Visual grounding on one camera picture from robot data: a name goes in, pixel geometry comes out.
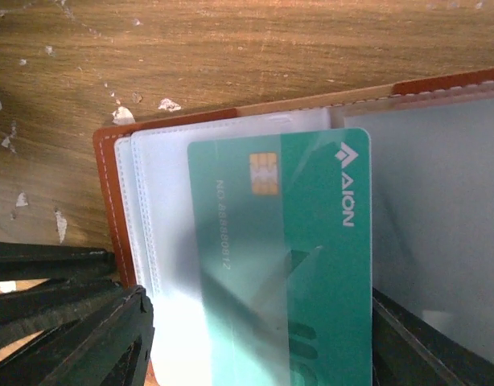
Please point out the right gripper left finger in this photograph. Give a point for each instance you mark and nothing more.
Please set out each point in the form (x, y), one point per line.
(81, 334)

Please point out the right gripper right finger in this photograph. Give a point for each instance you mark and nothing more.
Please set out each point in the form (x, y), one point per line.
(408, 351)

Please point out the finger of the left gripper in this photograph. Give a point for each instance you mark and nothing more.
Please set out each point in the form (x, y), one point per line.
(74, 283)

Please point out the green credit card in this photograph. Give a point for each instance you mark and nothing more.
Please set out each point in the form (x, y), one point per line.
(284, 241)

